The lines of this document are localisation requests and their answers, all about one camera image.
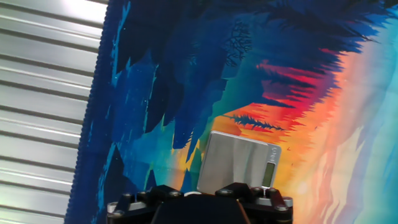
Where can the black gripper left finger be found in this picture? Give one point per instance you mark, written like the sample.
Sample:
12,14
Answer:
133,213

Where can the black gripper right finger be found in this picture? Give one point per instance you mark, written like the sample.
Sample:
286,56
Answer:
270,213

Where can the silver digital scale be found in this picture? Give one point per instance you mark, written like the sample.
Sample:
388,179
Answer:
230,161

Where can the colourful landscape print cloth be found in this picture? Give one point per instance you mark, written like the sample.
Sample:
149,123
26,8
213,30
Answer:
186,77

